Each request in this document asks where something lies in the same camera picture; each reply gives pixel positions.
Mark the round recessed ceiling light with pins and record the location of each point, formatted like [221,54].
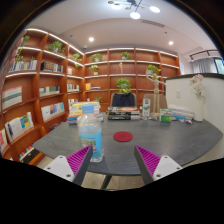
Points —
[91,39]
[170,42]

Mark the clear blue-capped water bottle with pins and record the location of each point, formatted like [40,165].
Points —
[90,131]

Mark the tall green white carton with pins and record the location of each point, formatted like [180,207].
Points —
[146,108]

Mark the colourful book stack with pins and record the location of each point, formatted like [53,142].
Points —
[74,113]

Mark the black office chair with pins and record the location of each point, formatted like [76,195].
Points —
[123,100]

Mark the small green white box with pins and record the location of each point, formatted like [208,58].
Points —
[166,116]

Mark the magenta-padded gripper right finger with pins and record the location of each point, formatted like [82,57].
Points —
[163,166]

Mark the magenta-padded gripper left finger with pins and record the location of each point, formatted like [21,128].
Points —
[61,166]

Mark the branched ceiling lamp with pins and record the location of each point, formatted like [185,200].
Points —
[135,15]

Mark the wooden artist mannequin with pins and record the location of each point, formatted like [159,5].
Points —
[156,96]

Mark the dark book stack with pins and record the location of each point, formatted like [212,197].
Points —
[122,113]

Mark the black track light rail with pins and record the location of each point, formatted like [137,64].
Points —
[203,52]

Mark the white vase with flowers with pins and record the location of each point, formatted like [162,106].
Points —
[198,108]

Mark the flat round red coaster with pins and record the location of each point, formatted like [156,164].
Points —
[123,136]

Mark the wooden shelf unit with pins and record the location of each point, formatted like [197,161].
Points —
[50,81]

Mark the grey curtain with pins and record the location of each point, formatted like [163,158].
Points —
[203,65]

